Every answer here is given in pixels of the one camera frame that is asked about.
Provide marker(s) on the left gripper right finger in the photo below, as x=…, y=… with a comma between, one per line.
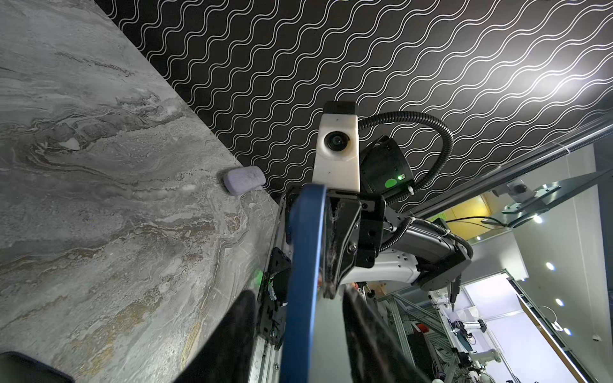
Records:
x=373, y=353

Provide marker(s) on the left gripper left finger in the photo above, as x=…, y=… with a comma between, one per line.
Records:
x=227, y=354

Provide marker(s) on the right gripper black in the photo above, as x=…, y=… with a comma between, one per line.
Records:
x=352, y=237

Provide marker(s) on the blue phone black screen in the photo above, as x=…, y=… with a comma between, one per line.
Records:
x=307, y=240

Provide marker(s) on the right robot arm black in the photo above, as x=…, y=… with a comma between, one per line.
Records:
x=440, y=255

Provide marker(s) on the black phone on table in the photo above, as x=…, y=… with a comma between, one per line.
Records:
x=16, y=367

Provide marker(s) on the purple grey cloth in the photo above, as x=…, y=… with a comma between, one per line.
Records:
x=241, y=180

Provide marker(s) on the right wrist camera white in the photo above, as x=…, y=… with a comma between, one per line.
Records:
x=337, y=163

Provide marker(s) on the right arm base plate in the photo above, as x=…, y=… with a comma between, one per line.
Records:
x=272, y=299

